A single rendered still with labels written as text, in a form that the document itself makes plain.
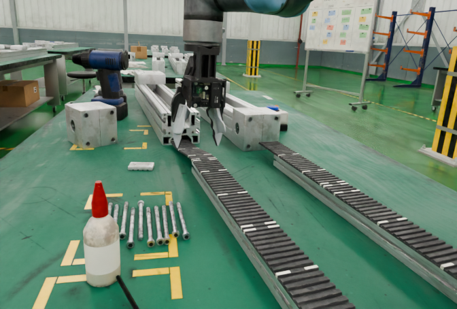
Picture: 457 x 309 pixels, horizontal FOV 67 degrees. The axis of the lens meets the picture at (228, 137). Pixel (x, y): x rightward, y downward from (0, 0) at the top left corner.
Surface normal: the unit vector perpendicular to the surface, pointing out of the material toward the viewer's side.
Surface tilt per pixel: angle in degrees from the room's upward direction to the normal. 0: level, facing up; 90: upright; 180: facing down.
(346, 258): 0
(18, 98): 90
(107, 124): 90
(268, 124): 90
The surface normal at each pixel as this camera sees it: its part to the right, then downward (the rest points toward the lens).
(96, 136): 0.69, 0.22
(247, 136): 0.33, 0.26
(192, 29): -0.41, 0.22
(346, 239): 0.04, -0.96
